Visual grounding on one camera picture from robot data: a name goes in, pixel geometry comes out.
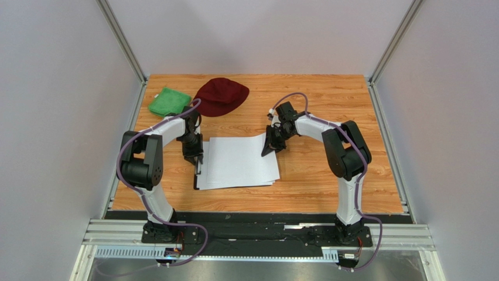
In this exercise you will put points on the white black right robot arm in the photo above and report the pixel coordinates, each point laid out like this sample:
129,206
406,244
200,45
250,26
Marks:
347,155

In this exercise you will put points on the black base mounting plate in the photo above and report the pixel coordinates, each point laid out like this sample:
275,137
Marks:
280,235

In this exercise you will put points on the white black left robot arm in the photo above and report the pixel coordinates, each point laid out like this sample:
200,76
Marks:
140,167

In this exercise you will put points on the green folded cloth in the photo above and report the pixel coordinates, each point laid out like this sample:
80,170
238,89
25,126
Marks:
169,101

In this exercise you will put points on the white paper sheet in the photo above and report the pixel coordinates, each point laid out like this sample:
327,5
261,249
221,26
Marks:
238,160
206,145

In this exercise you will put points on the dark red cap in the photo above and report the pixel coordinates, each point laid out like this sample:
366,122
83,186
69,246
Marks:
220,96

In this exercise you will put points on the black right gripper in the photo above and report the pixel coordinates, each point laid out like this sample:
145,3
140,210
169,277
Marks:
275,136

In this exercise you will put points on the aluminium frame rail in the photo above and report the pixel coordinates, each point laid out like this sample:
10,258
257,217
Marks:
111,240

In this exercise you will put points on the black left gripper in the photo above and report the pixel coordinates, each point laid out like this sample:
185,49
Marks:
189,155

